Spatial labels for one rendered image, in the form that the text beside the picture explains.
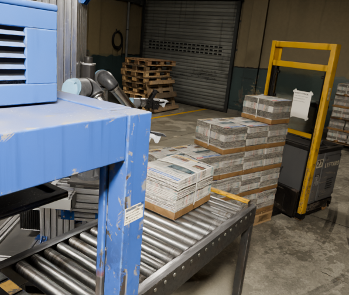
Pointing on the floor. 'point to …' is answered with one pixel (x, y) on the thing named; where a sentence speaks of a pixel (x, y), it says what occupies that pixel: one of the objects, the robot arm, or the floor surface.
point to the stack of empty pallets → (143, 75)
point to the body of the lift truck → (289, 171)
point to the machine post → (123, 209)
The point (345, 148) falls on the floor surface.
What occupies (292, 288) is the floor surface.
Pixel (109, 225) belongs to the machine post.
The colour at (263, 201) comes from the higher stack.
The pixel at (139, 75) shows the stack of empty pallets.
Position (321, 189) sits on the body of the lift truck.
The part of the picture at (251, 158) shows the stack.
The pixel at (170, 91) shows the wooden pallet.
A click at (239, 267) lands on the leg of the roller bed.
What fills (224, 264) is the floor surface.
